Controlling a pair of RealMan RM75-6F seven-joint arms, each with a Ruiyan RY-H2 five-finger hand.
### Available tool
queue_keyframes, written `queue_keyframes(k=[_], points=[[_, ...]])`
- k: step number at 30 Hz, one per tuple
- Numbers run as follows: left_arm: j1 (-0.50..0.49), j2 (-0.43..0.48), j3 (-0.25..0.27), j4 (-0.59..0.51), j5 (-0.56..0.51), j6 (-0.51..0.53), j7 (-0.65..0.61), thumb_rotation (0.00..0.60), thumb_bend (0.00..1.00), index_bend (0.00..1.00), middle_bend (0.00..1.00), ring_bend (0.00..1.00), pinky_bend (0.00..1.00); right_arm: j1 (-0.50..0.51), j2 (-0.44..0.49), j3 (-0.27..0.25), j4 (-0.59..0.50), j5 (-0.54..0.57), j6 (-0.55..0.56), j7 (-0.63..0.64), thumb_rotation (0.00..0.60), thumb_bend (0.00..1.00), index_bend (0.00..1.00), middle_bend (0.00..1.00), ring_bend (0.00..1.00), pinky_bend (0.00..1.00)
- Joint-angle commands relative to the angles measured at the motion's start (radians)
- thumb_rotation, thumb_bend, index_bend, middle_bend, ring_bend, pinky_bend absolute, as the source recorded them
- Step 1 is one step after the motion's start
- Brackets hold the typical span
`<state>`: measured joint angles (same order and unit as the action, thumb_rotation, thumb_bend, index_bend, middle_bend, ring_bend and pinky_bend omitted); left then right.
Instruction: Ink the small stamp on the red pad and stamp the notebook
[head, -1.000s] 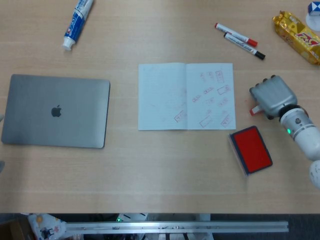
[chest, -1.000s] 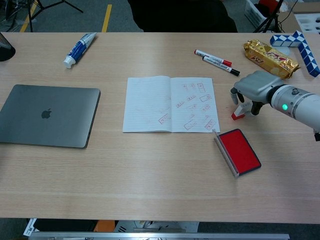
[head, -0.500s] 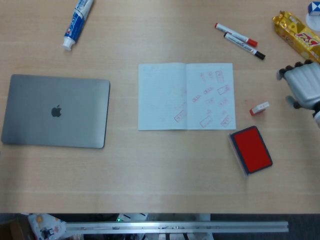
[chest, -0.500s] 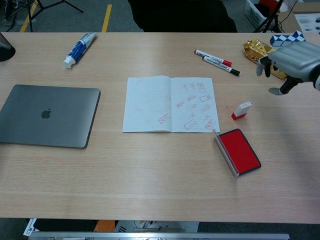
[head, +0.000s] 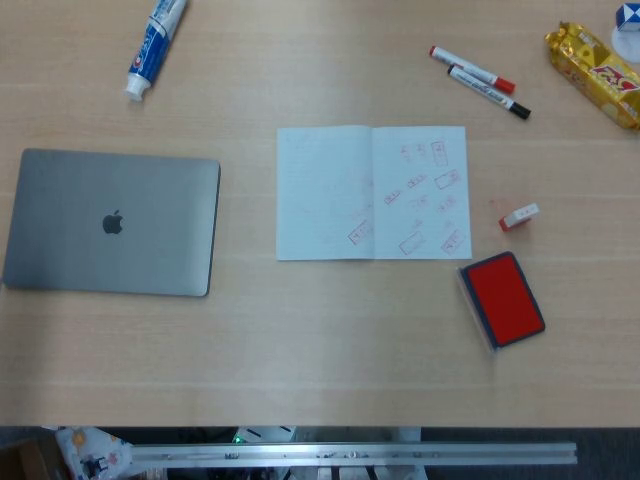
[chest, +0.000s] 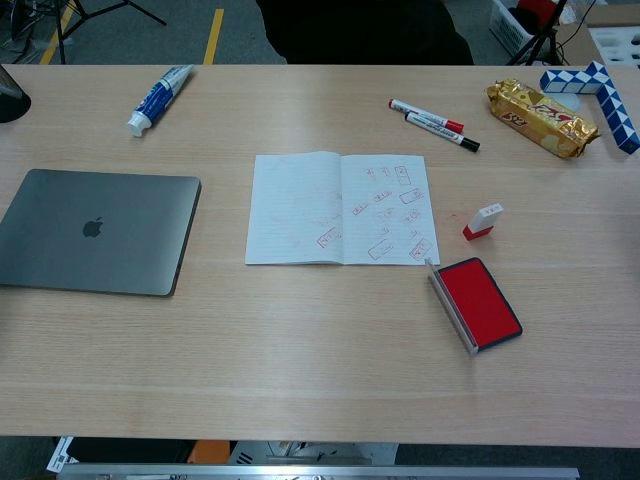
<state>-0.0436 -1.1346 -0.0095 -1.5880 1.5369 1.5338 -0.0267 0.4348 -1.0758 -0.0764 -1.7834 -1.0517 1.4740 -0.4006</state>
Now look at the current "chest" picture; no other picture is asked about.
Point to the small red white stamp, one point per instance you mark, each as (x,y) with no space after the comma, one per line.
(484,220)

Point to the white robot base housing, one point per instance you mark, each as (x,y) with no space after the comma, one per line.
(300,452)

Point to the open white lined notebook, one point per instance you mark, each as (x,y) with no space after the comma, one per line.
(295,210)

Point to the red cap whiteboard marker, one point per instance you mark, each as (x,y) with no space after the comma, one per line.
(420,112)

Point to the black cap whiteboard marker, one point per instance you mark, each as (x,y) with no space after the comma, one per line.
(445,134)

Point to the red ink pad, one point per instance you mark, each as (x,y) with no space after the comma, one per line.
(480,305)

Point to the blue white toothpaste tube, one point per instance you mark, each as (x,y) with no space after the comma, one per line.
(157,97)

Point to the grey closed laptop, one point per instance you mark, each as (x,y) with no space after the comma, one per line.
(90,255)

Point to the orange object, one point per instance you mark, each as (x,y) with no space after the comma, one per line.
(212,452)

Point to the gold snack packet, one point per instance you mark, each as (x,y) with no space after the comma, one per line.
(540,117)

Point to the white round disc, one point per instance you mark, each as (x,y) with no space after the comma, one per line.
(570,103)

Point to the white plastic basket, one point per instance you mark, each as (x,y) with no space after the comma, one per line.
(510,27)

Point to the black tripod stand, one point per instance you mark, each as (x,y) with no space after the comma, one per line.
(540,37)
(61,30)

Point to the red object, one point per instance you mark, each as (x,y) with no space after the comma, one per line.
(535,10)

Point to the blue white cube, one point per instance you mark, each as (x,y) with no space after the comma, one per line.
(610,100)

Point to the black rounded object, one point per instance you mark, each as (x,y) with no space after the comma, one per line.
(12,107)

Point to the white paper label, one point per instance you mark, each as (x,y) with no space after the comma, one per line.
(60,455)

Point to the cardboard box with white foam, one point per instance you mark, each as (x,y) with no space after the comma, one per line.
(620,47)

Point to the aluminium rail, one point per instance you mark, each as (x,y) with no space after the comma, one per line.
(320,474)

